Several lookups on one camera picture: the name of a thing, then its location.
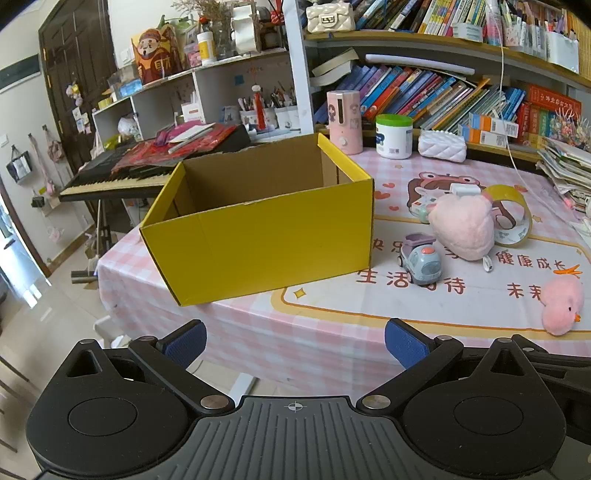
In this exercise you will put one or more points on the red boxed book set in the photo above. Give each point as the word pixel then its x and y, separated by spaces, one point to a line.
pixel 549 113

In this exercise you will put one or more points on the small pink plush duck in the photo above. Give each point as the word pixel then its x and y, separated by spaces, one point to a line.
pixel 561 300

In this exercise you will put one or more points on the white quilted pouch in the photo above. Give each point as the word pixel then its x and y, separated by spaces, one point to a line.
pixel 442 146

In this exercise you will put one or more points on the yellow tape roll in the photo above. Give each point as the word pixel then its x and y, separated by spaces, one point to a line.
pixel 504 190

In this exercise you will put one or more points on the red paper sheets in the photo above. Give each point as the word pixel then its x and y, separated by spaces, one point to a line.
pixel 203 138

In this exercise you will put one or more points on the white bottle yellow label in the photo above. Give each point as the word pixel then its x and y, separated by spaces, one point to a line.
pixel 206 48

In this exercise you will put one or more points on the grey purple toy car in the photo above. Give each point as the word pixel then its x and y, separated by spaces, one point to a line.
pixel 422 264

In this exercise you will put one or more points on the black keyboard piano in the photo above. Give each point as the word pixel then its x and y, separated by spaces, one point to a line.
pixel 106 177

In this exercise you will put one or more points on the white shelf unit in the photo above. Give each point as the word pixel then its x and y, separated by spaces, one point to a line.
pixel 217 83

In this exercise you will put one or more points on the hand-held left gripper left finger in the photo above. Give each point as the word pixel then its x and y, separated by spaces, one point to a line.
pixel 187 342

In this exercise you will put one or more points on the white plastic bag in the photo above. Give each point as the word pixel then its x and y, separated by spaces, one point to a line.
pixel 128 127

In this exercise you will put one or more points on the metal keyboard stand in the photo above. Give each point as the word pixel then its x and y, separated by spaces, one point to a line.
pixel 99 240

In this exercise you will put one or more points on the row of thin upright books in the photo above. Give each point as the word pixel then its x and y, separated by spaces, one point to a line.
pixel 429 14

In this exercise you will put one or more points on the row of colourful leaning books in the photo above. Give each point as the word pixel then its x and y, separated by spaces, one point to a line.
pixel 415 97

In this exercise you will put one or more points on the stack of papers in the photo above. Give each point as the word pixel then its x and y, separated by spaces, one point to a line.
pixel 565 166

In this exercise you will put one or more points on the hanging tote bag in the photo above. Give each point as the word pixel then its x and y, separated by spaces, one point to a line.
pixel 18 167

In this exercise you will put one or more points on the dark wooden door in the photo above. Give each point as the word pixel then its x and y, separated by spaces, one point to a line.
pixel 78 69

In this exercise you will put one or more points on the rolled white paper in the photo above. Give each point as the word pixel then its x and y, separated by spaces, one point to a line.
pixel 415 63

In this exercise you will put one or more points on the wooden bookshelf white post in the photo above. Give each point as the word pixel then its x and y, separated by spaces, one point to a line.
pixel 295 69

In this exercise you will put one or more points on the small white green toy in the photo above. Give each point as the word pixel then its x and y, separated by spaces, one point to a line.
pixel 420 206

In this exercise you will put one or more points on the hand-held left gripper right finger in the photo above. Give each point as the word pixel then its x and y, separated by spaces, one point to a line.
pixel 406 344

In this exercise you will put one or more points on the dark green wall sign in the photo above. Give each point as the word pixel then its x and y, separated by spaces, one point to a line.
pixel 18 69

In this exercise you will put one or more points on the yellow cardboard box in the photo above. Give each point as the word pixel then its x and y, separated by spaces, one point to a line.
pixel 258 249

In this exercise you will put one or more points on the pink checked cartoon tablecloth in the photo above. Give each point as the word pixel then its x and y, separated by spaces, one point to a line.
pixel 323 332

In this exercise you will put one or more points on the orange white boxes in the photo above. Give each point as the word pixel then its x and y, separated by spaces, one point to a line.
pixel 489 129

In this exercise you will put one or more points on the white ribbon roll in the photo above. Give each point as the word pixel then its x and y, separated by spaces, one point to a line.
pixel 244 30

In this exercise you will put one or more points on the cream quilted handbag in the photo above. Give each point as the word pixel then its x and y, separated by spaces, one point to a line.
pixel 330 17

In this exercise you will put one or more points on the white jar green lid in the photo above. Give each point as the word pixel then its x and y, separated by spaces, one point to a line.
pixel 394 138

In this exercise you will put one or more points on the pink cylinder dispenser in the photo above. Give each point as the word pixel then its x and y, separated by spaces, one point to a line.
pixel 344 124

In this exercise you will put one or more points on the dried flowers in vase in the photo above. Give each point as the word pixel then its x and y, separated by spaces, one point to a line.
pixel 217 23

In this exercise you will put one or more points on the white envelope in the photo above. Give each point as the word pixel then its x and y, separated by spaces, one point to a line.
pixel 191 133

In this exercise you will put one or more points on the fortune god paper box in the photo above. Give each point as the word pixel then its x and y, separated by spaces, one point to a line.
pixel 150 55

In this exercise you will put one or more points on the white pen holders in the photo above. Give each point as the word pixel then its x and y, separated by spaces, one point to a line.
pixel 286 117

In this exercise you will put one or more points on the large pink plush toy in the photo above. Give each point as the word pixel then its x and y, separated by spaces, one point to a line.
pixel 461 226

